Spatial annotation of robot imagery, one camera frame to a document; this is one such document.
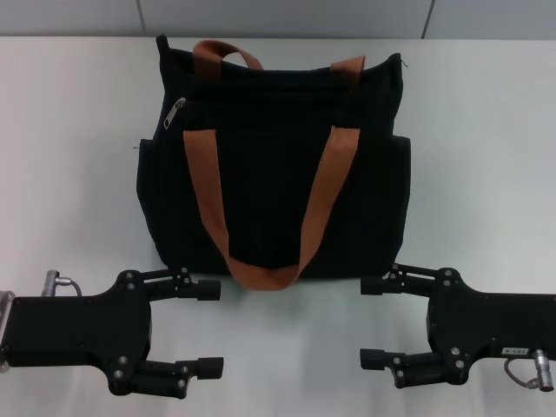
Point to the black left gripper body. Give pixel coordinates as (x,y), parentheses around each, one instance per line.
(78,330)

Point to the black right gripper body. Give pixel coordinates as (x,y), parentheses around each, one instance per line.
(486,323)

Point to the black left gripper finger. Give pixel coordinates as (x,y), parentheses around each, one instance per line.
(174,378)
(174,284)

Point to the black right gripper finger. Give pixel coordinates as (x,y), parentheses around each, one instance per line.
(412,367)
(408,284)

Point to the silver metal zipper pull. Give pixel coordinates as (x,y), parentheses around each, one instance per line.
(172,114)

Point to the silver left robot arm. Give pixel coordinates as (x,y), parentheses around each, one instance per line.
(5,321)

